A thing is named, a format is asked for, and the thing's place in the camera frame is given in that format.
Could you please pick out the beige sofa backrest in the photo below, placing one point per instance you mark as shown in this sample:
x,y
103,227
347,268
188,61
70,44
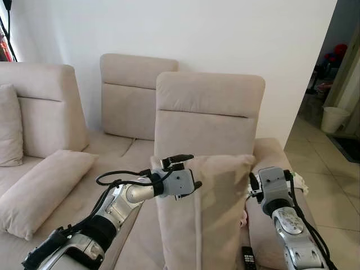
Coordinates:
x,y
208,107
135,95
50,107

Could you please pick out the dark door mat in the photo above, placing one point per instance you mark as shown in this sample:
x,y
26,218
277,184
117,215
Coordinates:
x,y
346,147

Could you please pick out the black remote control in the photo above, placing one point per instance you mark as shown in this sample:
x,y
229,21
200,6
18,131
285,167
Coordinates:
x,y
248,259

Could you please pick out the long beige pillow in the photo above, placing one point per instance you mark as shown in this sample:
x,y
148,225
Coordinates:
x,y
39,191

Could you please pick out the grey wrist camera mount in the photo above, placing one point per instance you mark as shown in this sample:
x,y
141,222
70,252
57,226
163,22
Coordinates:
x,y
274,183
179,181

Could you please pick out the red artificial flowers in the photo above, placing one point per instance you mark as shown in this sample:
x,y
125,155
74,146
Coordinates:
x,y
340,50

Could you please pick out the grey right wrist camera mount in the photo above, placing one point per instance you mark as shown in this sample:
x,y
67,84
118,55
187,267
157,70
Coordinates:
x,y
274,183

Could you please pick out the pink cup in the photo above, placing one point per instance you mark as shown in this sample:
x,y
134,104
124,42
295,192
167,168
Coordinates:
x,y
243,217

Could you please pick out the beige square pillow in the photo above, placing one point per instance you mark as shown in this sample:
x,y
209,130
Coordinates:
x,y
219,225

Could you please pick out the small beige cushion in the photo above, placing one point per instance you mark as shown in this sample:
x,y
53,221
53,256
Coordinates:
x,y
8,126

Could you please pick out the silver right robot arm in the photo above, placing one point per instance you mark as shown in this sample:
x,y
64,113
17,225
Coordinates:
x,y
287,220

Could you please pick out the avocado print cloth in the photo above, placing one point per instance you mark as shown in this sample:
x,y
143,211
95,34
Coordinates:
x,y
298,181

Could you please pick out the beige fabric sofa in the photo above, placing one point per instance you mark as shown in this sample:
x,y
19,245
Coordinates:
x,y
135,149

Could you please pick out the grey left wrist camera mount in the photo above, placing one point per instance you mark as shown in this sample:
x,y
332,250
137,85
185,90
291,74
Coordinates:
x,y
179,181

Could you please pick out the white waste bin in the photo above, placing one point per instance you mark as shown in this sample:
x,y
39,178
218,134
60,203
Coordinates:
x,y
335,119

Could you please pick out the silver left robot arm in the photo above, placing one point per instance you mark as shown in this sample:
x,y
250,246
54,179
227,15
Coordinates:
x,y
121,205

